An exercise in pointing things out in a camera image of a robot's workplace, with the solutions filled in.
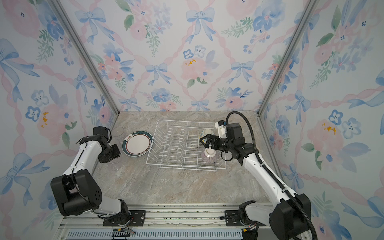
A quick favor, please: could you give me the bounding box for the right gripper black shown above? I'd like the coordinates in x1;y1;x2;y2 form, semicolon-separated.
200;135;235;153

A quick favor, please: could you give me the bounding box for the yellow patterned ceramic bowl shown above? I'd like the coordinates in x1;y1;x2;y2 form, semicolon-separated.
200;129;215;138

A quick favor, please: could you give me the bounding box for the clear glass tumbler front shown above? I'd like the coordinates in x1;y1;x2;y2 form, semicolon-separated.
108;155;122;165

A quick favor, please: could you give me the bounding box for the clear glass tumbler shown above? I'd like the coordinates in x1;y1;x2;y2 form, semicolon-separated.
108;155;122;165
111;126;125;139
108;138;122;148

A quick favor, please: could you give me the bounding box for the grey striped ceramic bowl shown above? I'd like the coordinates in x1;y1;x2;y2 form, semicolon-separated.
201;148;220;164

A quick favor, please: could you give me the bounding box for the clear glass tumbler back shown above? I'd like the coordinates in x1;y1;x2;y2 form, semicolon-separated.
111;126;125;139

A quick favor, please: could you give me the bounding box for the white plate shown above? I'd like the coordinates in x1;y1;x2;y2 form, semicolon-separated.
122;131;153;157

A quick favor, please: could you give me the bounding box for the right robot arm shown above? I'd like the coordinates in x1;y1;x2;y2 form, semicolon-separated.
200;121;318;240

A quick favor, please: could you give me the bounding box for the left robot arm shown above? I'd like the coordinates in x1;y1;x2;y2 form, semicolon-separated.
50;126;133;227

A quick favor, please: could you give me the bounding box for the white vent grille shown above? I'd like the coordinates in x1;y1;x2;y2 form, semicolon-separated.
62;229;243;240

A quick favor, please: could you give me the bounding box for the white wire dish rack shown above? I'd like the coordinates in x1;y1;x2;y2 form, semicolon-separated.
146;120;227;172

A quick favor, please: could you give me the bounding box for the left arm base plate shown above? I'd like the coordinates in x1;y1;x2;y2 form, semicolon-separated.
103;210;147;227

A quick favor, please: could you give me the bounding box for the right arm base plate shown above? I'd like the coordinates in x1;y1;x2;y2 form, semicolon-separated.
224;210;250;227

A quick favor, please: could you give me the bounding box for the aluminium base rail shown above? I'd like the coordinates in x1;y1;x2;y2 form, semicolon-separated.
53;204;276;240

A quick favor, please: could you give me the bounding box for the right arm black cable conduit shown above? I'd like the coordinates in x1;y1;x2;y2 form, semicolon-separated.
225;111;319;240

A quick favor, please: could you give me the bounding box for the left aluminium corner post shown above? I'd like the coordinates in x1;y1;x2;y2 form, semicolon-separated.
48;0;120;116

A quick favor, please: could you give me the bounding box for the aluminium corner post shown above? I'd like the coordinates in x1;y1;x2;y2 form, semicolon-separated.
257;0;318;117
48;0;120;116

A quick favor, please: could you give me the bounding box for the right aluminium corner post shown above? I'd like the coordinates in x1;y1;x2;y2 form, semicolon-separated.
257;0;318;117

